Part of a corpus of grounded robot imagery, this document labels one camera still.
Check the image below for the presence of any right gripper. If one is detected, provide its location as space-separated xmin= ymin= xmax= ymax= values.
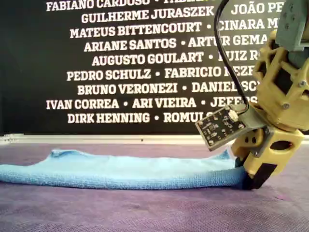
xmin=231 ymin=30 xmax=309 ymax=192

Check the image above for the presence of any blue microfiber cloth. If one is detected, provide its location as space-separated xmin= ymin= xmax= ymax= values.
xmin=0 ymin=148 xmax=251 ymax=191

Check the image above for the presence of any black banner with white names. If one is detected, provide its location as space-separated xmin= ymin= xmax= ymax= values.
xmin=0 ymin=0 xmax=309 ymax=135

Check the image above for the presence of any grey metal camera bracket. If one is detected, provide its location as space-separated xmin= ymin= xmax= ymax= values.
xmin=240 ymin=106 xmax=275 ymax=159

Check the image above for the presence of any right camera black cable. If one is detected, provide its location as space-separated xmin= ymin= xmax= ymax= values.
xmin=213 ymin=0 xmax=251 ymax=119

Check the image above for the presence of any aluminium table frame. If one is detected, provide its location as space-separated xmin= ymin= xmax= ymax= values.
xmin=0 ymin=133 xmax=309 ymax=147

